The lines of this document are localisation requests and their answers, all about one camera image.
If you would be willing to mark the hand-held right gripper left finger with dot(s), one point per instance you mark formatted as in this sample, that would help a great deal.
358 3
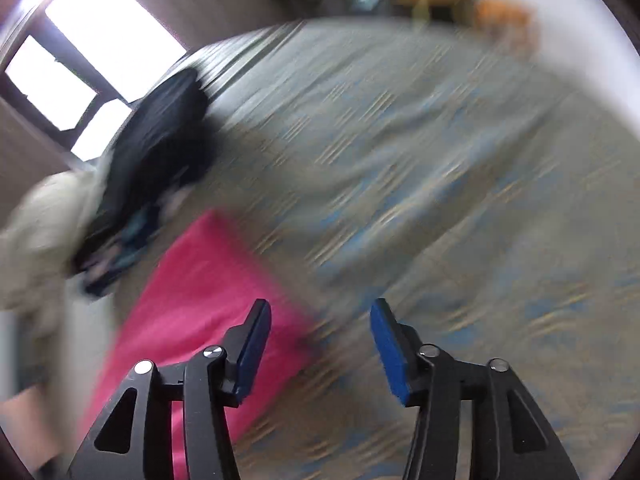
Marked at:
250 360

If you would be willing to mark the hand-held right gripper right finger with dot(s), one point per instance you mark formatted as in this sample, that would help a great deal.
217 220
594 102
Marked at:
390 350

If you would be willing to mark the pink knitted sweater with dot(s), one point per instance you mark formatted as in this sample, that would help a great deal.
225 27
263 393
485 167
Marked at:
200 285

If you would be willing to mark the patterned blue beige bedspread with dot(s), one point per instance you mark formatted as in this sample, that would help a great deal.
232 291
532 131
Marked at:
400 160

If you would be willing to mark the pink cushion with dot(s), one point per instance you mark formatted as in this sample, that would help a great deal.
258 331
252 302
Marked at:
20 415

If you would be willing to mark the folded beige quilt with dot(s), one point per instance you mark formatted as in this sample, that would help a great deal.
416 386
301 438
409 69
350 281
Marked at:
40 240

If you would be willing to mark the navy patterned fleece blanket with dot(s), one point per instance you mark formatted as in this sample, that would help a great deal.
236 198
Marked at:
160 130

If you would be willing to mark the orange object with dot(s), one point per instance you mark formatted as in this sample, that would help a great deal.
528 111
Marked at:
505 22

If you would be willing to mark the window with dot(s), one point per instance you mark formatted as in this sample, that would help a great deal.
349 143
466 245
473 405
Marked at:
100 25

